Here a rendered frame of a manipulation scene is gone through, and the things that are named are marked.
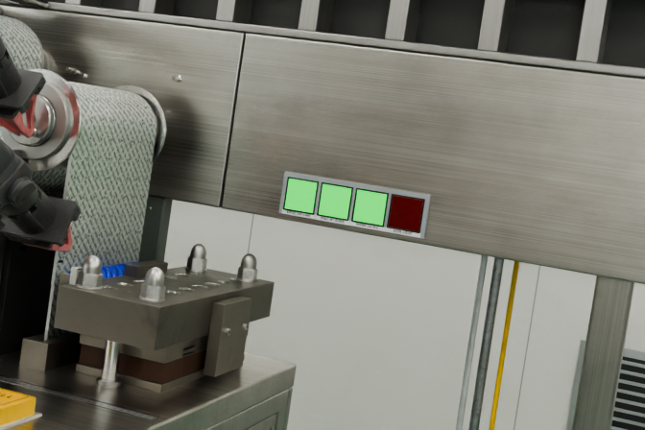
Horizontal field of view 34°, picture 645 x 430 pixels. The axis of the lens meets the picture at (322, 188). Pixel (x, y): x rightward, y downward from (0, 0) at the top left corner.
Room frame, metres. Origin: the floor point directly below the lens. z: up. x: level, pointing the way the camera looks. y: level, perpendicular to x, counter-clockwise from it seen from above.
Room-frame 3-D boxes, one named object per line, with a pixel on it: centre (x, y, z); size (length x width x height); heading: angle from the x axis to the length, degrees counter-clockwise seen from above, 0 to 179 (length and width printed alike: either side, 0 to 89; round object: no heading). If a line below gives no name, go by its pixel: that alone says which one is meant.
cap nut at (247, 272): (1.73, 0.10, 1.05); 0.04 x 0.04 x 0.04
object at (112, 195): (1.60, 0.32, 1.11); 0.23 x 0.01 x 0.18; 160
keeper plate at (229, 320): (1.57, 0.11, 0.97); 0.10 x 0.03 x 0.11; 160
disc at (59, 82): (1.50, 0.42, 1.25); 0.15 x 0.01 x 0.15; 70
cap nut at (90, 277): (1.45, 0.30, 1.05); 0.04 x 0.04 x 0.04
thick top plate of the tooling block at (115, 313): (1.59, 0.20, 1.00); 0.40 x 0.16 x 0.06; 160
